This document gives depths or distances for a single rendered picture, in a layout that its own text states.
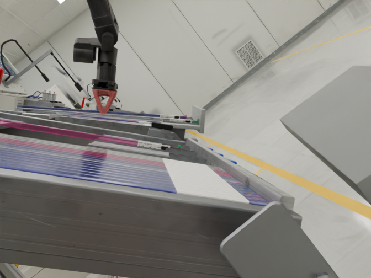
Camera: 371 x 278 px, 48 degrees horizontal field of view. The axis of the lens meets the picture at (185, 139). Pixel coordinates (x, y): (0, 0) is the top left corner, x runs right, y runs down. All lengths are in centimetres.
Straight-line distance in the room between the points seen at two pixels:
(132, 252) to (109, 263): 2
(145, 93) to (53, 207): 810
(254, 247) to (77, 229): 12
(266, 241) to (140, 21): 833
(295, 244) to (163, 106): 814
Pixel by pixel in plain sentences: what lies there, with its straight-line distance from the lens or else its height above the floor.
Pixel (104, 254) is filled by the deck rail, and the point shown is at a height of 79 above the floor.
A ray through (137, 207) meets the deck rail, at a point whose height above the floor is 80.
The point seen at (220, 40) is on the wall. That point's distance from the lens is 865.
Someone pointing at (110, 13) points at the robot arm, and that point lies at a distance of 123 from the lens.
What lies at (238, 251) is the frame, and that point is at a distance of 27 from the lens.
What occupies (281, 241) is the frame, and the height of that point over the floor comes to 74.
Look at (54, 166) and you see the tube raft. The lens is 37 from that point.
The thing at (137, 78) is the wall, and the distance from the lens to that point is 841.
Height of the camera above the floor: 86
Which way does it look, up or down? 7 degrees down
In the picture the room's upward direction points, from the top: 38 degrees counter-clockwise
